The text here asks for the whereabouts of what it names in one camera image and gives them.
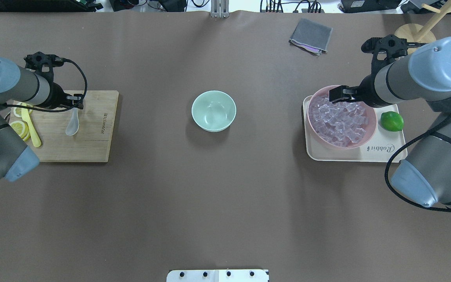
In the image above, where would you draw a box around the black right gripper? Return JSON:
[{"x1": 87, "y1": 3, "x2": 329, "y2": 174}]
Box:
[{"x1": 329, "y1": 75, "x2": 386, "y2": 108}]

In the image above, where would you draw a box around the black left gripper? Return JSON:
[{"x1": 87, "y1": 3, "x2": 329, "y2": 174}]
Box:
[{"x1": 48, "y1": 83, "x2": 84, "y2": 110}]

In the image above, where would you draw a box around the white ceramic spoon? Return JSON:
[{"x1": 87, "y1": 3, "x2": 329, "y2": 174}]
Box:
[{"x1": 65, "y1": 108, "x2": 80, "y2": 136}]

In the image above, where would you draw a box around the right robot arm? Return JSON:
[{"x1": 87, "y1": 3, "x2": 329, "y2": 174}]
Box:
[{"x1": 329, "y1": 34, "x2": 451, "y2": 213}]

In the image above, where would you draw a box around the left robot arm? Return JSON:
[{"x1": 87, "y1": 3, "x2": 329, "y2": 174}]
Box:
[{"x1": 0, "y1": 52, "x2": 86, "y2": 182}]

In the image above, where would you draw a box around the pink bowl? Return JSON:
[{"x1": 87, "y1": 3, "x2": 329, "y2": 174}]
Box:
[{"x1": 305, "y1": 85, "x2": 377, "y2": 150}]

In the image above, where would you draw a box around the pile of clear ice cubes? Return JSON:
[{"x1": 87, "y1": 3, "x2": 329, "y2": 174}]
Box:
[{"x1": 307, "y1": 94, "x2": 370, "y2": 147}]

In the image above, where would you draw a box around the green bowl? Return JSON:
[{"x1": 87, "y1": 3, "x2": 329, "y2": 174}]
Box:
[{"x1": 191, "y1": 90, "x2": 237, "y2": 132}]

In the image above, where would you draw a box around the wooden cutting board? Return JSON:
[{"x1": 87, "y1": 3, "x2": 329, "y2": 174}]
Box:
[{"x1": 26, "y1": 90, "x2": 119, "y2": 163}]

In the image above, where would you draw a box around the green lime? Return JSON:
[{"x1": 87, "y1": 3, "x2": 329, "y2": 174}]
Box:
[{"x1": 380, "y1": 111, "x2": 404, "y2": 132}]

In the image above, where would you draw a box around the yellow plastic knife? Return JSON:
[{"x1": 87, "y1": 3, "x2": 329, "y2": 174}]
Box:
[{"x1": 21, "y1": 108, "x2": 42, "y2": 148}]

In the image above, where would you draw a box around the upper lemon slice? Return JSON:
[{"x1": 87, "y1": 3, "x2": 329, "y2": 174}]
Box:
[{"x1": 13, "y1": 102, "x2": 33, "y2": 118}]

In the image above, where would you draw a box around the cream serving tray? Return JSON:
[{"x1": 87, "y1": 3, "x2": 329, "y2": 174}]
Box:
[{"x1": 302, "y1": 96, "x2": 406, "y2": 163}]

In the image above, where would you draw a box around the grey folded cloth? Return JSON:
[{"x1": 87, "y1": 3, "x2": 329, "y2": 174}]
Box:
[{"x1": 288, "y1": 18, "x2": 333, "y2": 56}]

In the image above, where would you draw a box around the wooden mug tree stand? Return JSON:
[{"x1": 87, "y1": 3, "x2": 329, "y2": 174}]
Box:
[{"x1": 394, "y1": 0, "x2": 451, "y2": 43}]

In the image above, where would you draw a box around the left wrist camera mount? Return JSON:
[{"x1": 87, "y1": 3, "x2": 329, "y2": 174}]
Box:
[{"x1": 23, "y1": 52, "x2": 67, "y2": 75}]

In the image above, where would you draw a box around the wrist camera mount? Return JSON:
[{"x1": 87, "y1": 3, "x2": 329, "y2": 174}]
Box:
[
  {"x1": 23, "y1": 52, "x2": 67, "y2": 75},
  {"x1": 361, "y1": 34, "x2": 426, "y2": 75}
]

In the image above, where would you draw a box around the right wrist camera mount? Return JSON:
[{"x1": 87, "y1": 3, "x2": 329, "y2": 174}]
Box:
[{"x1": 361, "y1": 34, "x2": 426, "y2": 75}]

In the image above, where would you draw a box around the aluminium frame post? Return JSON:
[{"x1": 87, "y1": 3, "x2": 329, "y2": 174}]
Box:
[{"x1": 210, "y1": 0, "x2": 230, "y2": 18}]

